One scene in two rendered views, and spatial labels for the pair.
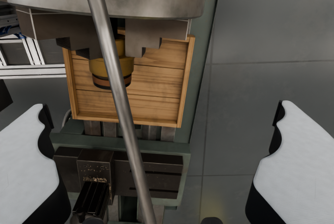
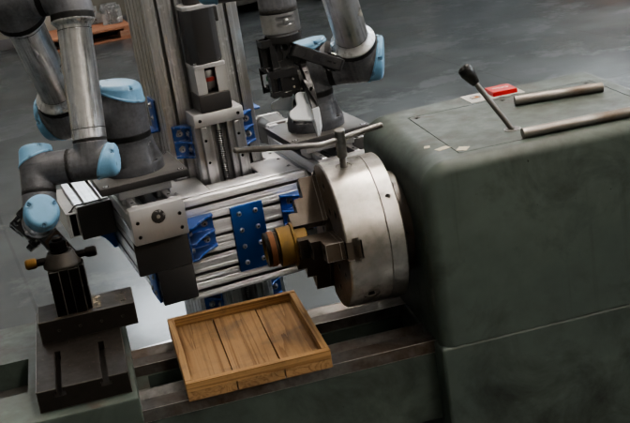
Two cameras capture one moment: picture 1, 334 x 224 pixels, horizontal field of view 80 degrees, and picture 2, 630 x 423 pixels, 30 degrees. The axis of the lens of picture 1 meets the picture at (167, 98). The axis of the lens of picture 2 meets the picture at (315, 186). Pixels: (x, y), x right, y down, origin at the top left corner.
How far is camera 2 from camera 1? 234 cm
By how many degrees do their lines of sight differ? 82
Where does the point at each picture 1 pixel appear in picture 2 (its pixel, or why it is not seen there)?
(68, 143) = not seen: hidden behind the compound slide
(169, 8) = (338, 192)
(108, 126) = (152, 357)
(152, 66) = (274, 350)
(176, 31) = (329, 242)
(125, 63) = (290, 236)
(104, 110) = (187, 339)
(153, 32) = (322, 238)
